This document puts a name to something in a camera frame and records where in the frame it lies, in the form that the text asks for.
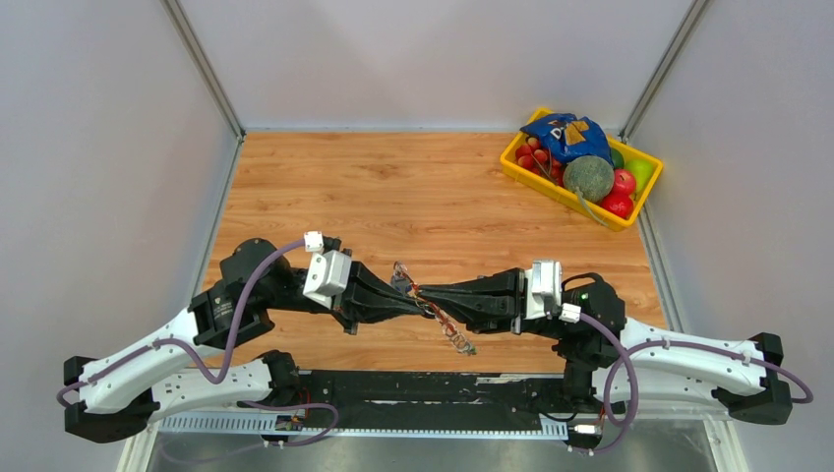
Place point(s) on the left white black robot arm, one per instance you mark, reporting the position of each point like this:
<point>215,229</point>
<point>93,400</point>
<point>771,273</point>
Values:
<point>186,363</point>

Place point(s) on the dark green fruit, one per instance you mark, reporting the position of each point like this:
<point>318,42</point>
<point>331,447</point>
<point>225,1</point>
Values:
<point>618,160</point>

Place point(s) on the white slotted cable duct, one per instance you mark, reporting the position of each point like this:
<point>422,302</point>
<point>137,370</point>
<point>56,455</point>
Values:
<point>267,424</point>

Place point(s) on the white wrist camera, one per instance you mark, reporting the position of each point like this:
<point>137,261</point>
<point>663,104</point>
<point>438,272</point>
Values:
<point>328,271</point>
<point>543,294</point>

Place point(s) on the blue chips bag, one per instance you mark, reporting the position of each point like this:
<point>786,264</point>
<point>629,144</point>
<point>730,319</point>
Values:
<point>567,137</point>

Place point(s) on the light green apple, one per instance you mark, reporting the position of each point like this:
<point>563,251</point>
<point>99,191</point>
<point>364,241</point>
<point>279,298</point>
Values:
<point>641,170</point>

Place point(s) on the red apple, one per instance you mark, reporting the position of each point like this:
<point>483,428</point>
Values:
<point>624,183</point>
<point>618,205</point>

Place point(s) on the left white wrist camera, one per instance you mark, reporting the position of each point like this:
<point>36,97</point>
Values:
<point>328,271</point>

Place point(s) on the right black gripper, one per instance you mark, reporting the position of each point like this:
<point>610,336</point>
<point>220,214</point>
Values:
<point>491,303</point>

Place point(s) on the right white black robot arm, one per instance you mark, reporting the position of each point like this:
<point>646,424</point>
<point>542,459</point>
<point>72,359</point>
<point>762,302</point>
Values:
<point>611,357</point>

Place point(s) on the red apple lower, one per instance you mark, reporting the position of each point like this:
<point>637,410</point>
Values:
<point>618,205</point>

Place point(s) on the red apple upper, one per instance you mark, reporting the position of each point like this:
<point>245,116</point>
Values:
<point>624,183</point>

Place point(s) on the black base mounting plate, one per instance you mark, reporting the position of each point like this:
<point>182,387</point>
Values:
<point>433,401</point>

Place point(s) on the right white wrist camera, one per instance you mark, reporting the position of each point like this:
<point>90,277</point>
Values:
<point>543,294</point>

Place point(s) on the yellow plastic bin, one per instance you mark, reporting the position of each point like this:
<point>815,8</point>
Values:
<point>559,194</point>

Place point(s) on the green round melon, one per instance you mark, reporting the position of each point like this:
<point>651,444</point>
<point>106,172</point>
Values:
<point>589,176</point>

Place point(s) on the red cherry tomatoes bunch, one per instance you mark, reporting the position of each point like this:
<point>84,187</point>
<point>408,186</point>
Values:
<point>532,156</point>

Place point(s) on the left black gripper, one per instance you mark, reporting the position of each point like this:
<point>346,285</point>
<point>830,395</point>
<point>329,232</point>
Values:
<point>355,304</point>

